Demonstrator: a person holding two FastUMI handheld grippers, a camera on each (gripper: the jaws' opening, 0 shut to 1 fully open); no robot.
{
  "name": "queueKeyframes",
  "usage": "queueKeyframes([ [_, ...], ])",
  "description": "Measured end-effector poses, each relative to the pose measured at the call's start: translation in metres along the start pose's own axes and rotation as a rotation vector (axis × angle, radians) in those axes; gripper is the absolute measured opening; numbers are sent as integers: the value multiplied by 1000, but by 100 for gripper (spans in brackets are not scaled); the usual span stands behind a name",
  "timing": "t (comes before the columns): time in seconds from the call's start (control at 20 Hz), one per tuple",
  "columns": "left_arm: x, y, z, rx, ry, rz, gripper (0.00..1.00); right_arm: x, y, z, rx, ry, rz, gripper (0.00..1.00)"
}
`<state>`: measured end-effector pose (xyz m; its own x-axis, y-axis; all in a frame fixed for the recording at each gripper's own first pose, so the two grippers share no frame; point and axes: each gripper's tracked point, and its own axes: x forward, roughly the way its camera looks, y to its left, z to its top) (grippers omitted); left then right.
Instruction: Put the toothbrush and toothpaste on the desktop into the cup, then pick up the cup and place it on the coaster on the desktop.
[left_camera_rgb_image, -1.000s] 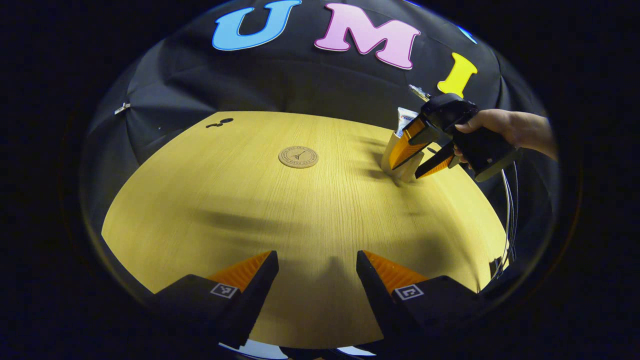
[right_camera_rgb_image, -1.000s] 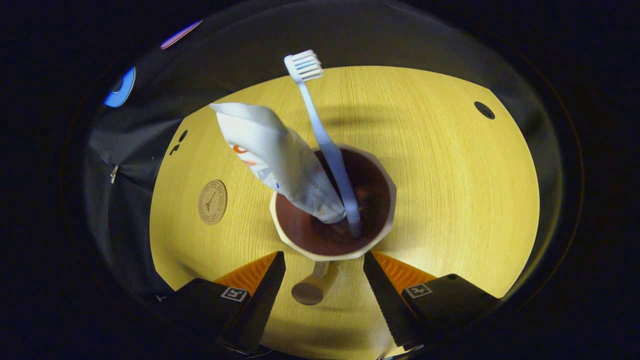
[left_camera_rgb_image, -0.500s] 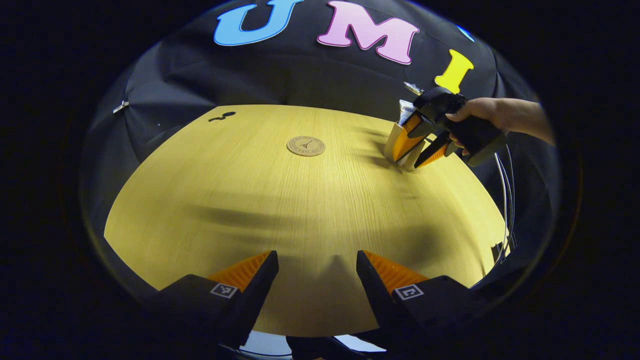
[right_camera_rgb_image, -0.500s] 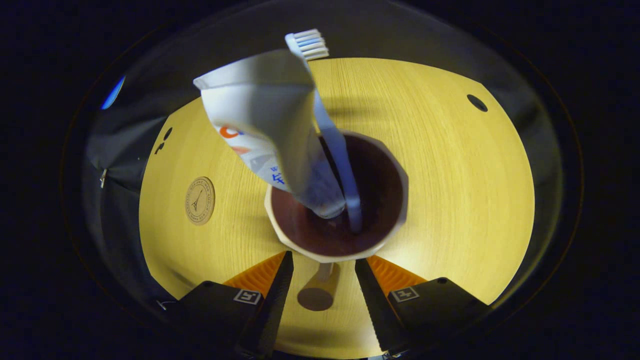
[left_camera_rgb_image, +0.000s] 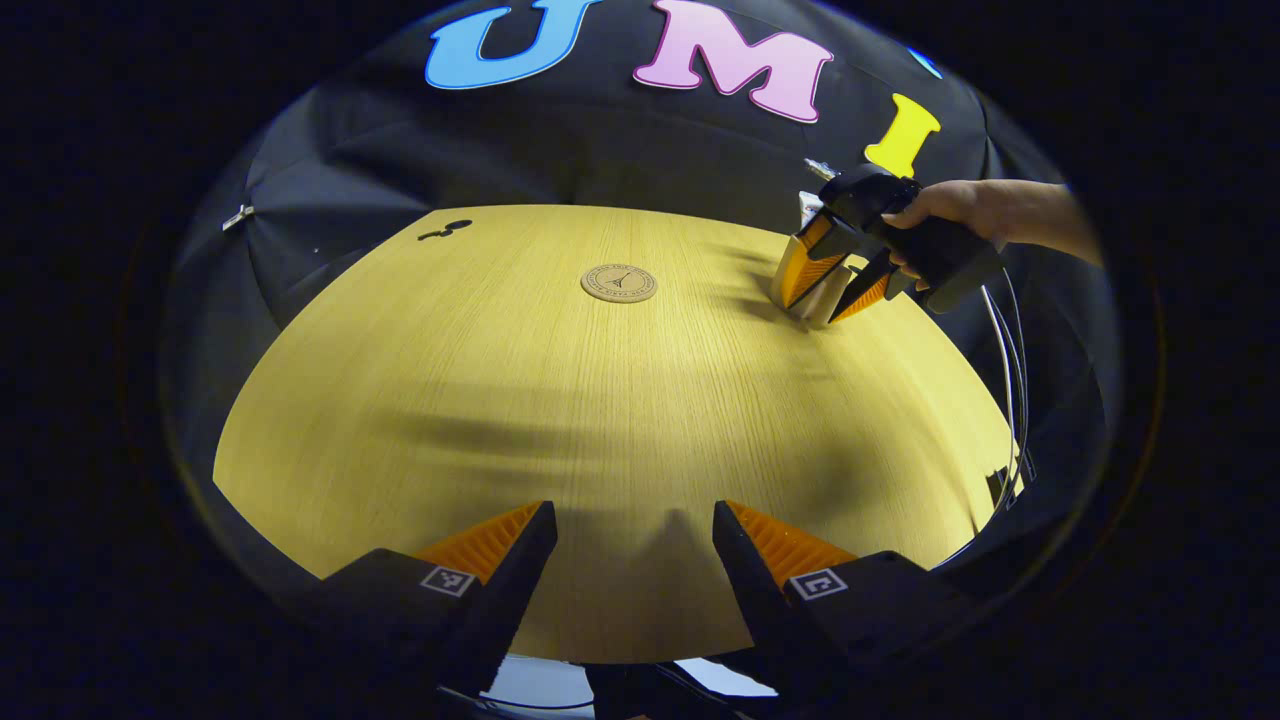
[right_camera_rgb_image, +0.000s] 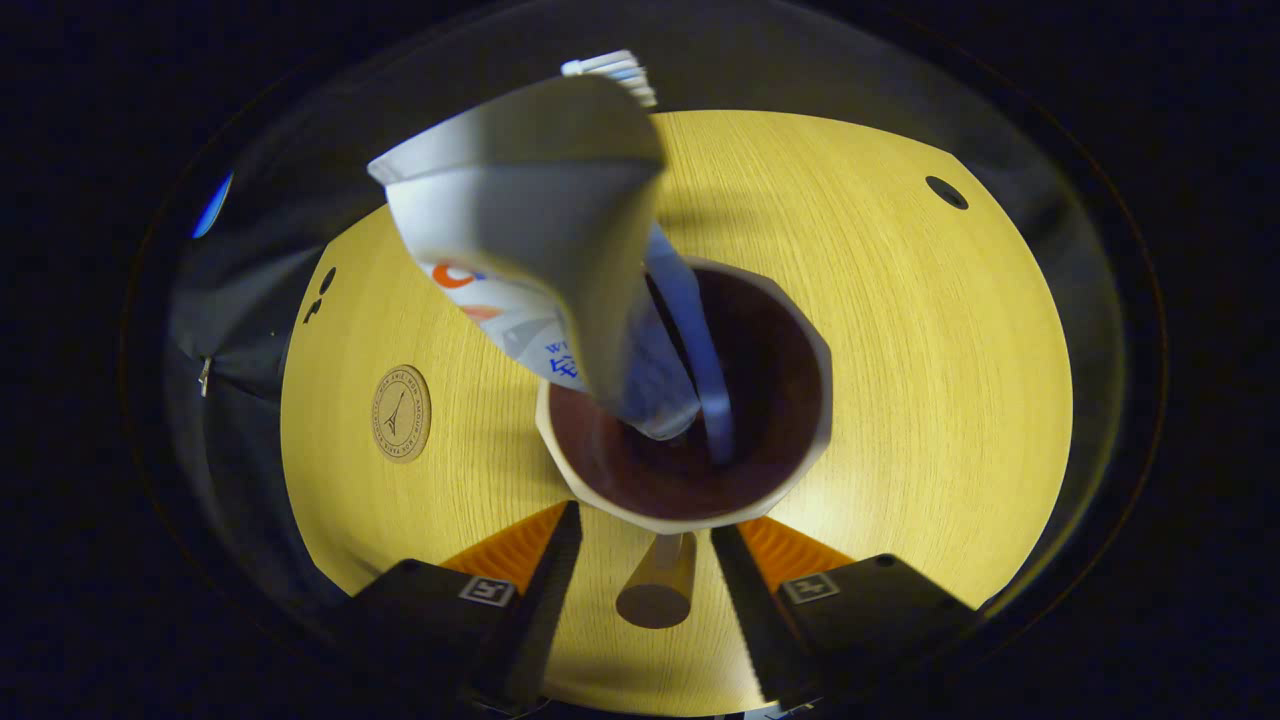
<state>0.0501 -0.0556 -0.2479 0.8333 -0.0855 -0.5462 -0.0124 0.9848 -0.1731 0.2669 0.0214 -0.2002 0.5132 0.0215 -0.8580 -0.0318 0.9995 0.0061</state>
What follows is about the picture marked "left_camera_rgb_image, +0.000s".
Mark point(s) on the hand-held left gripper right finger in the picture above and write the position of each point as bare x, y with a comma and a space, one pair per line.
750, 585

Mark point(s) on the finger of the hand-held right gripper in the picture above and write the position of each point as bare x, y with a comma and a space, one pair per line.
812, 265
868, 292

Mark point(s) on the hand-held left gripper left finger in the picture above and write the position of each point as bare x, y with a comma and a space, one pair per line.
520, 580

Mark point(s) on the beige cup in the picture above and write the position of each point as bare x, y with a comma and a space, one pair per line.
828, 300

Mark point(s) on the white toothpaste tube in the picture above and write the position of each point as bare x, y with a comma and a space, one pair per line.
809, 210

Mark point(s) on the round cork coaster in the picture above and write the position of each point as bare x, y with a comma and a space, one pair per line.
619, 283

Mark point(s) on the black backdrop cloth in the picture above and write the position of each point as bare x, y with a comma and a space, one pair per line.
600, 150

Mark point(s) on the silver cloth clip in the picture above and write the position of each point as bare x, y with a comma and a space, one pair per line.
238, 217

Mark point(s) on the black desk bracket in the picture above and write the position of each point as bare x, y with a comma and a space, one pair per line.
1005, 488

